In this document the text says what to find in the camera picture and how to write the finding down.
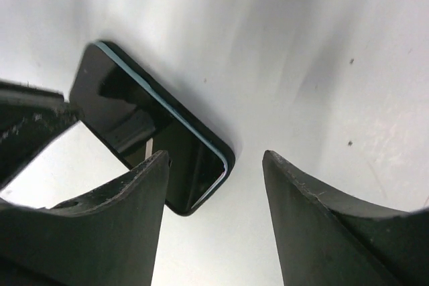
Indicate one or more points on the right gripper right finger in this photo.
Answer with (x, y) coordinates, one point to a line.
(327, 237)

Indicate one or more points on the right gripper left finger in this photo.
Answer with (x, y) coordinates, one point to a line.
(108, 236)

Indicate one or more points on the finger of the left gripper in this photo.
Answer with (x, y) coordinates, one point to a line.
(31, 118)

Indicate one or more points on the black smartphone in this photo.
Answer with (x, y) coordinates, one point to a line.
(134, 112)

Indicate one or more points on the black phone case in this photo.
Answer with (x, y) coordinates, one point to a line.
(221, 145)

